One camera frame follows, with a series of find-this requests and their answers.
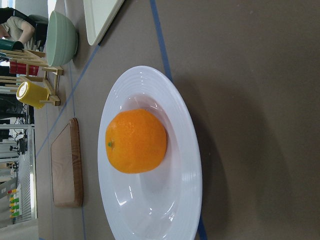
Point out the seated person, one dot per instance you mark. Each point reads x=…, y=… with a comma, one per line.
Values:
x=15, y=28

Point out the brown wooden tray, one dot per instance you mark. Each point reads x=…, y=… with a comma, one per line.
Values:
x=66, y=167

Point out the yellow mug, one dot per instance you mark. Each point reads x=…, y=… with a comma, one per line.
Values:
x=32, y=94

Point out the white plate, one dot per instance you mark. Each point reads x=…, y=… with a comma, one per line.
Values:
x=164, y=203

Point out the cream bear tray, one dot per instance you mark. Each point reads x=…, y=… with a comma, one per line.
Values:
x=99, y=15

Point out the green bowl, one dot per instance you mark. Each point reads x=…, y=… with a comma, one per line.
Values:
x=61, y=40

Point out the orange fruit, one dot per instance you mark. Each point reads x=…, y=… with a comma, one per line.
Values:
x=135, y=141

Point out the red cylinder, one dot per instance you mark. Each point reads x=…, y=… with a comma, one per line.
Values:
x=21, y=69

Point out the wooden cup drying rack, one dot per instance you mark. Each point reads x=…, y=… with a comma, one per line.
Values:
x=38, y=84

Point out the dark green cup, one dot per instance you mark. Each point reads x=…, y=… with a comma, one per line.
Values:
x=10, y=45

